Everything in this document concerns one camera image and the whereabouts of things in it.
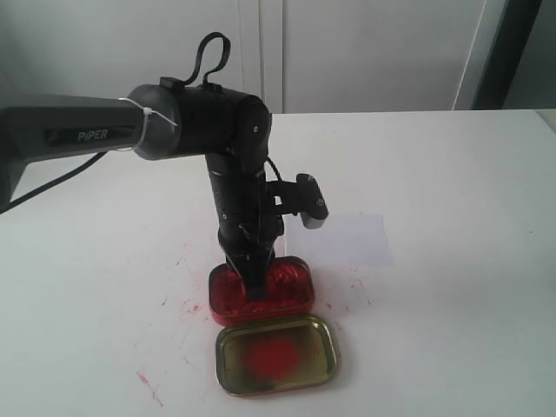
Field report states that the white cabinet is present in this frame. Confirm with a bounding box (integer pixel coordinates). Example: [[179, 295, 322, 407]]
[[1, 1, 505, 113]]

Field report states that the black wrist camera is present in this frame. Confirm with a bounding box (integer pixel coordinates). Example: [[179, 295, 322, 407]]
[[268, 173, 329, 229]]

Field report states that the white paper sheet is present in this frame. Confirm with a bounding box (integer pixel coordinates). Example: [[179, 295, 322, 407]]
[[285, 214, 394, 268]]

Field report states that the dark vertical post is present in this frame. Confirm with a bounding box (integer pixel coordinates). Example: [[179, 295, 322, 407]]
[[471, 0, 542, 110]]

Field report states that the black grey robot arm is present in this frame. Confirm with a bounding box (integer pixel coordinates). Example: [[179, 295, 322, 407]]
[[1, 77, 282, 299]]

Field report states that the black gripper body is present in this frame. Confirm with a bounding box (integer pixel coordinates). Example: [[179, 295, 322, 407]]
[[205, 153, 284, 261]]

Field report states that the gold tin lid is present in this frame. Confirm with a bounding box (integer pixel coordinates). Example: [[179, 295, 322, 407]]
[[215, 314, 340, 397]]

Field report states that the red ink tin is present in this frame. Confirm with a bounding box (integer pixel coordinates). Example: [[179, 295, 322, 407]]
[[208, 256, 315, 326]]

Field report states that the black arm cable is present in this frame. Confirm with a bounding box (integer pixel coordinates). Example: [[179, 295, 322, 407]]
[[182, 34, 231, 88]]

